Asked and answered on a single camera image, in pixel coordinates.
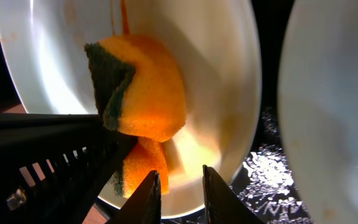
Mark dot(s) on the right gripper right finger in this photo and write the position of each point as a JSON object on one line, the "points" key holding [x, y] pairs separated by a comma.
{"points": [[222, 206]]}

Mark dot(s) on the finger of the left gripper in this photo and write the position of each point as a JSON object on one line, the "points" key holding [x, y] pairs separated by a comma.
{"points": [[52, 167]]}

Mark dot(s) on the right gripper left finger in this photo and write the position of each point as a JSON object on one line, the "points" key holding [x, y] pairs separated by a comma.
{"points": [[144, 205]]}

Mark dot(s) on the orange green sponge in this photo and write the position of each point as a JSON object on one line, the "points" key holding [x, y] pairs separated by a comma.
{"points": [[138, 91]]}

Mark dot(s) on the light blue front plate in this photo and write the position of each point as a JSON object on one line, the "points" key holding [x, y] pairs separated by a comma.
{"points": [[215, 43]]}

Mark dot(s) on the light green plate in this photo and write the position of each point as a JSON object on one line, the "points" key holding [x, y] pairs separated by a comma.
{"points": [[318, 107]]}

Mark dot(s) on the black round tray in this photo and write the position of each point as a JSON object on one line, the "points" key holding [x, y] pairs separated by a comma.
{"points": [[265, 183]]}

